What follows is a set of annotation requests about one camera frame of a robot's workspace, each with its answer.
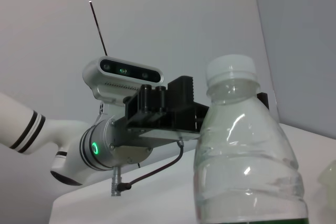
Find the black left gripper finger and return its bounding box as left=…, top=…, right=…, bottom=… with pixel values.
left=258, top=92, right=270, bottom=110

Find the green glass fruit plate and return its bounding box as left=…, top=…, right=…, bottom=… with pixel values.
left=317, top=158, right=336, bottom=191

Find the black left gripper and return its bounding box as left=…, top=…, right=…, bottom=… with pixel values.
left=115, top=75, right=211, bottom=141

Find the clear green-label water bottle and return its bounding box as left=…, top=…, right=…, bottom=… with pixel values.
left=193, top=54, right=309, bottom=224

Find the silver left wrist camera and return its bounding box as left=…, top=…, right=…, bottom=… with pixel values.
left=82, top=56, right=165, bottom=107

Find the dark left arm cable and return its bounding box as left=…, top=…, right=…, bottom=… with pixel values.
left=111, top=140, right=185, bottom=197

